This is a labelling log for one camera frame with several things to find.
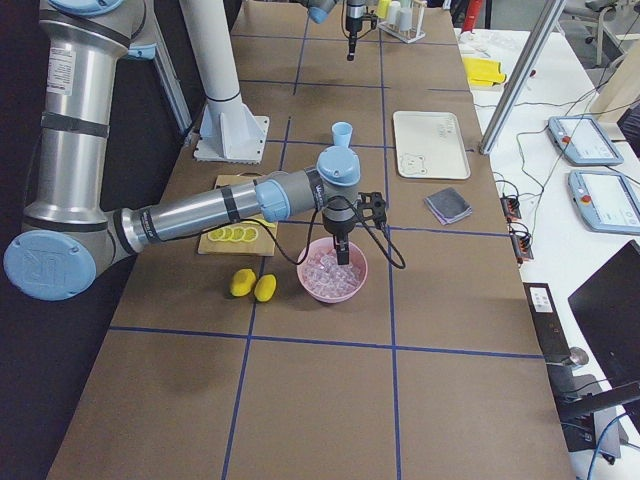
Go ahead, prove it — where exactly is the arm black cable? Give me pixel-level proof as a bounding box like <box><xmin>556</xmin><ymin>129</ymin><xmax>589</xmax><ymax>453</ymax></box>
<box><xmin>272</xmin><ymin>197</ymin><xmax>406</xmax><ymax>269</ymax></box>

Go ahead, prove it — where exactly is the far teach pendant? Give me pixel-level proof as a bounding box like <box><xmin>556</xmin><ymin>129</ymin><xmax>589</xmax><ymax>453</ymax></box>
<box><xmin>548</xmin><ymin>114</ymin><xmax>624</xmax><ymax>166</ymax></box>

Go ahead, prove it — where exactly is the near teach pendant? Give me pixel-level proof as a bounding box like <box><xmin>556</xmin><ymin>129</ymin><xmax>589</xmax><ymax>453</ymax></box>
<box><xmin>568</xmin><ymin>170</ymin><xmax>639</xmax><ymax>235</ymax></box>

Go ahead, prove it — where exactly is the yellow upturned cup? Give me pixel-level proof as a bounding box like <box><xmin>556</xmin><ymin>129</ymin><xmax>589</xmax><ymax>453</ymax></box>
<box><xmin>376</xmin><ymin>0</ymin><xmax>391</xmax><ymax>21</ymax></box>

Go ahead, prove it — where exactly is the light blue cup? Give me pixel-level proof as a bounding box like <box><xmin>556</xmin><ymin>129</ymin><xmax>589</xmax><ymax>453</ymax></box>
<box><xmin>331</xmin><ymin>121</ymin><xmax>353</xmax><ymax>147</ymax></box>

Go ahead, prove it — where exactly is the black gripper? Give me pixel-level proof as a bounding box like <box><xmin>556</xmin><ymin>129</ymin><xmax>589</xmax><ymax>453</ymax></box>
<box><xmin>322</xmin><ymin>195</ymin><xmax>357</xmax><ymax>265</ymax></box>
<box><xmin>346</xmin><ymin>15</ymin><xmax>362</xmax><ymax>61</ymax></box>

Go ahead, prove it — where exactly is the white wire cup rack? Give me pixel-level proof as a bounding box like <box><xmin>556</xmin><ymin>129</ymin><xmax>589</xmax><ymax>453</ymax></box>
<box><xmin>376</xmin><ymin>0</ymin><xmax>427</xmax><ymax>44</ymax></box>

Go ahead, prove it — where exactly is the cream bear tray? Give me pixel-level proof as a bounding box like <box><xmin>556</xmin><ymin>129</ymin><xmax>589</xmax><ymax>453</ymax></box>
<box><xmin>392</xmin><ymin>111</ymin><xmax>471</xmax><ymax>180</ymax></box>

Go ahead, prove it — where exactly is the yellow lemon near edge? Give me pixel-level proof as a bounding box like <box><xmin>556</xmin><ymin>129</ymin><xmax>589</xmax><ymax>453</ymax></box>
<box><xmin>229</xmin><ymin>268</ymin><xmax>257</xmax><ymax>297</ymax></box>

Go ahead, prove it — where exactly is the yellow cloth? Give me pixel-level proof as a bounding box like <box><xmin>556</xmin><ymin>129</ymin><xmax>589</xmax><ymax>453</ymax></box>
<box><xmin>462</xmin><ymin>57</ymin><xmax>507</xmax><ymax>87</ymax></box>

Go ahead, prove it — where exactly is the aluminium frame post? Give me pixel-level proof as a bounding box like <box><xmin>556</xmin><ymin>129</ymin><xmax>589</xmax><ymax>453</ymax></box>
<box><xmin>479</xmin><ymin>0</ymin><xmax>566</xmax><ymax>155</ymax></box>

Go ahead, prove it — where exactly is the pink bowl of ice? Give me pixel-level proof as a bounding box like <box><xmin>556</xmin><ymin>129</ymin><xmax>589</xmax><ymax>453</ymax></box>
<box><xmin>297</xmin><ymin>237</ymin><xmax>368</xmax><ymax>303</ymax></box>

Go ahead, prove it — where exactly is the black power box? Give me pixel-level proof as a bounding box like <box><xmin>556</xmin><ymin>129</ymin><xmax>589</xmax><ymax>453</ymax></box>
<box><xmin>523</xmin><ymin>282</ymin><xmax>570</xmax><ymax>365</ymax></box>

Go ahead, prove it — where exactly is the yellow lemon near bowl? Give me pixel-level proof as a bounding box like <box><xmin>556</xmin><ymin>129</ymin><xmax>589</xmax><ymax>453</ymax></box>
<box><xmin>254</xmin><ymin>274</ymin><xmax>277</xmax><ymax>303</ymax></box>

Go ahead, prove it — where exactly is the black monitor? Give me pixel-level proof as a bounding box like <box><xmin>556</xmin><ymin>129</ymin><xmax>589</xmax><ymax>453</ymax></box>
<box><xmin>567</xmin><ymin>239</ymin><xmax>640</xmax><ymax>396</ymax></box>

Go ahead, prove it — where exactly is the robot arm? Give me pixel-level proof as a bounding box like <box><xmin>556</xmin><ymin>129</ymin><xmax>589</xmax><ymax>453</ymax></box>
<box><xmin>3</xmin><ymin>1</ymin><xmax>361</xmax><ymax>301</ymax></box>
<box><xmin>298</xmin><ymin>0</ymin><xmax>367</xmax><ymax>62</ymax></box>

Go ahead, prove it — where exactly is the teach pendant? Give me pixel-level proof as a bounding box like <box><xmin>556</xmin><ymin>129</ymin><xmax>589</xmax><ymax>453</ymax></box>
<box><xmin>548</xmin><ymin>114</ymin><xmax>624</xmax><ymax>166</ymax></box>
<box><xmin>568</xmin><ymin>170</ymin><xmax>639</xmax><ymax>235</ymax></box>

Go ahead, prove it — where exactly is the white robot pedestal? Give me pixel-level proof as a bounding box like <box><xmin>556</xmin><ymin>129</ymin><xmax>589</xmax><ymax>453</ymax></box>
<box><xmin>180</xmin><ymin>0</ymin><xmax>270</xmax><ymax>164</ymax></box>

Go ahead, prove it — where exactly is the grey folded cloth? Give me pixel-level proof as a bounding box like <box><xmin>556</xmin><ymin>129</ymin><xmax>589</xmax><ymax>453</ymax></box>
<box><xmin>424</xmin><ymin>187</ymin><xmax>473</xmax><ymax>225</ymax></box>

